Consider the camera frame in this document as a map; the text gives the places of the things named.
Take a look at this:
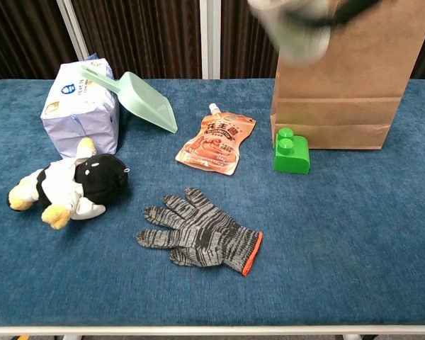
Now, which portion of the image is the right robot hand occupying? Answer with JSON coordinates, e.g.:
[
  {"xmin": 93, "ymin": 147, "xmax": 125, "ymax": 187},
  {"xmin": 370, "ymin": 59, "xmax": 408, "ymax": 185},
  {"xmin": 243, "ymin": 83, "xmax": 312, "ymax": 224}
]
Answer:
[{"xmin": 288, "ymin": 0, "xmax": 385, "ymax": 28}]

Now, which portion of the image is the black white penguin plush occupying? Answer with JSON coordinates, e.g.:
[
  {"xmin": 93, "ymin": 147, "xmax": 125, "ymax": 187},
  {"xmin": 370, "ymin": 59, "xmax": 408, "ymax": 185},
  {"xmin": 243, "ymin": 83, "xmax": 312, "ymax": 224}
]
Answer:
[{"xmin": 7, "ymin": 137, "xmax": 130, "ymax": 230}]

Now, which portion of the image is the green toy building block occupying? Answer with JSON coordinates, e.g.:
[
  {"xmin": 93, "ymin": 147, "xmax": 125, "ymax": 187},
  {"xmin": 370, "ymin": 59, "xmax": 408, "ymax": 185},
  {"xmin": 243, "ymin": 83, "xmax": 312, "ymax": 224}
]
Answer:
[{"xmin": 273, "ymin": 127, "xmax": 312, "ymax": 175}]

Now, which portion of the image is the white paper cup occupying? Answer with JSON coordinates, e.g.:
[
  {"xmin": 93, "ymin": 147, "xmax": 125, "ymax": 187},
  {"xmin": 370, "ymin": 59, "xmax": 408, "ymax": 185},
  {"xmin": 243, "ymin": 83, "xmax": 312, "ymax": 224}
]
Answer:
[{"xmin": 249, "ymin": 0, "xmax": 332, "ymax": 67}]

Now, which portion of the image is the white partition post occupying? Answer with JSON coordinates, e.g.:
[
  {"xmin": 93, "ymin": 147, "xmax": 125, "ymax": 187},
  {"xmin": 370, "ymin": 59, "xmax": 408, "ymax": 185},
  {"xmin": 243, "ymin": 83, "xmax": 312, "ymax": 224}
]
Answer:
[
  {"xmin": 199, "ymin": 0, "xmax": 222, "ymax": 80},
  {"xmin": 55, "ymin": 0, "xmax": 90, "ymax": 62}
]

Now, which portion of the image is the pale purple tissue pack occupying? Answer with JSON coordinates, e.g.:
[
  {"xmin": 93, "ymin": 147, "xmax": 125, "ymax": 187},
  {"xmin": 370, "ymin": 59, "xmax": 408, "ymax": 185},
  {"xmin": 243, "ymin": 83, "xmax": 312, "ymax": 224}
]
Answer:
[{"xmin": 40, "ymin": 53, "xmax": 120, "ymax": 159}]

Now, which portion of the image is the grey striped knit glove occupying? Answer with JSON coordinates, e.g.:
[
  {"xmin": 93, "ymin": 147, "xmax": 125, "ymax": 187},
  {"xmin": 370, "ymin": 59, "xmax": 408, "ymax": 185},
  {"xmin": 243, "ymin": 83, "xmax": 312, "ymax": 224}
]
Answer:
[{"xmin": 135, "ymin": 187, "xmax": 264, "ymax": 278}]

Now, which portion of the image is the brown paper bag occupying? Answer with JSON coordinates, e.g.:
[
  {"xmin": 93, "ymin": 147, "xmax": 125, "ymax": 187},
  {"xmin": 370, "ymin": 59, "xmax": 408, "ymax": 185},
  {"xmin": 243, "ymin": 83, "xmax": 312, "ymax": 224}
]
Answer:
[{"xmin": 270, "ymin": 0, "xmax": 425, "ymax": 151}]

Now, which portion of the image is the mint green plastic scoop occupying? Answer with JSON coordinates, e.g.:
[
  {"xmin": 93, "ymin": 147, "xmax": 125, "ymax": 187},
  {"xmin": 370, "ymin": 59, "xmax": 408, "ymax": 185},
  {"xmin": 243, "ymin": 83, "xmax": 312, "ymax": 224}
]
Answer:
[{"xmin": 78, "ymin": 64, "xmax": 179, "ymax": 134}]

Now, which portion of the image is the blue table mat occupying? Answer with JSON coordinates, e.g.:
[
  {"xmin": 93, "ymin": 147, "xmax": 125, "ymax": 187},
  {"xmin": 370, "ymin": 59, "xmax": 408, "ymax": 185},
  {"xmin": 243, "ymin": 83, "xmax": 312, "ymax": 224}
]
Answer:
[{"xmin": 0, "ymin": 78, "xmax": 425, "ymax": 327}]

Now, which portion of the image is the white table frame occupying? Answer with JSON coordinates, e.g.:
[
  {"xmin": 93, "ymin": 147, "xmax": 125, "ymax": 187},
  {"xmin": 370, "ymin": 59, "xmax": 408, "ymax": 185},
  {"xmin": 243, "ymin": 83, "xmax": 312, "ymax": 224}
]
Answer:
[{"xmin": 0, "ymin": 324, "xmax": 425, "ymax": 340}]

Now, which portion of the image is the orange spout pouch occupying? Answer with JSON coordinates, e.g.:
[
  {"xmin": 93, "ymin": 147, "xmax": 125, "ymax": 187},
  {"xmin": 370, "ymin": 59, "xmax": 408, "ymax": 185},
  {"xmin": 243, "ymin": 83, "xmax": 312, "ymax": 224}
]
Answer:
[{"xmin": 175, "ymin": 103, "xmax": 257, "ymax": 176}]

